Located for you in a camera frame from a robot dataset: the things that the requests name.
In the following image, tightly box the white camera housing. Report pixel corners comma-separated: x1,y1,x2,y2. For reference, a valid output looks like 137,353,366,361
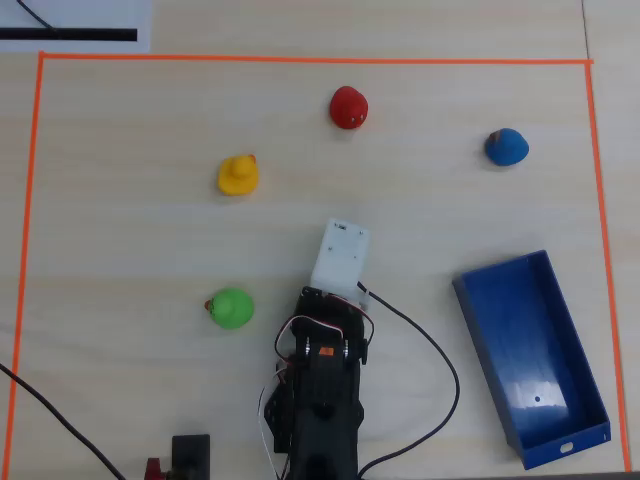
309,217,374,312

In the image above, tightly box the green rubber duck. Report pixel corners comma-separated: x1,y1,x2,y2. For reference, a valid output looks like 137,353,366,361
203,287,255,330

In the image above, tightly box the red rubber duck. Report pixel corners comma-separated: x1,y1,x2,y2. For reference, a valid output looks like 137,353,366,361
329,85,370,131

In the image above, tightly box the white servo wire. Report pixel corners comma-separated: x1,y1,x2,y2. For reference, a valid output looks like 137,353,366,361
258,313,347,476

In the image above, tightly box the black camera cable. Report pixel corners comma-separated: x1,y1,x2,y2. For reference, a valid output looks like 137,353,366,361
355,281,461,480

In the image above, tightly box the small black box device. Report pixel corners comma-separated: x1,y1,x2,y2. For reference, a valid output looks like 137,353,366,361
171,433,211,480

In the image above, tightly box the yellow rubber duck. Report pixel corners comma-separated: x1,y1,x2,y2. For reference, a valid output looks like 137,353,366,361
216,153,260,196

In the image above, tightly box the orange tape strip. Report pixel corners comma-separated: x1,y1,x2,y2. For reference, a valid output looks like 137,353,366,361
38,51,595,66
2,52,46,480
583,62,632,474

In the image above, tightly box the blue rubber duck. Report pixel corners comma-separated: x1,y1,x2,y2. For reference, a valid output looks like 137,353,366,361
483,127,530,168

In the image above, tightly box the red clamp handle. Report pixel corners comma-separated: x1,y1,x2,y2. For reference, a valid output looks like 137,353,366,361
144,457,174,480

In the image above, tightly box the black strip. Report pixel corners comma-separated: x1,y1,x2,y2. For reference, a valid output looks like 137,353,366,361
0,28,138,42

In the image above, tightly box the blue rectangular open box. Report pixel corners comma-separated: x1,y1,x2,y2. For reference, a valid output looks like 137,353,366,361
451,249,612,471

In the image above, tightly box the thin black cable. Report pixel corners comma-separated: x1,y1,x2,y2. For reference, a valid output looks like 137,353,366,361
17,0,59,34

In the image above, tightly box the white paper sheet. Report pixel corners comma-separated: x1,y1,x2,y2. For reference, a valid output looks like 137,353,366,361
0,0,151,53

